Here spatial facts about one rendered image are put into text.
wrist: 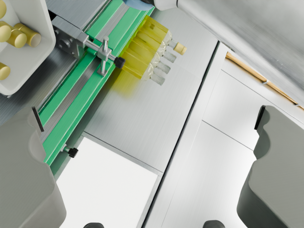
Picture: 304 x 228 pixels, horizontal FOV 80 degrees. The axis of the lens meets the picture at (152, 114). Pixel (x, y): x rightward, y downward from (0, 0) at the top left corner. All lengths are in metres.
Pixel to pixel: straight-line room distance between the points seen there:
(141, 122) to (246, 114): 0.58
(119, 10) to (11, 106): 0.38
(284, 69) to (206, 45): 0.88
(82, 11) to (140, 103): 0.38
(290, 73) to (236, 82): 0.87
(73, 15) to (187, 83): 0.54
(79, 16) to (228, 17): 0.41
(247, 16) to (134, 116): 0.59
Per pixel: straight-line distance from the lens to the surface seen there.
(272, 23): 0.22
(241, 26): 0.22
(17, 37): 0.48
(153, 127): 0.74
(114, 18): 0.59
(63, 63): 0.59
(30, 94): 0.56
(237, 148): 0.98
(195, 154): 0.84
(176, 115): 0.79
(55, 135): 0.54
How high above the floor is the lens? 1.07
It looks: 8 degrees up
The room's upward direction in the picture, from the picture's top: 120 degrees clockwise
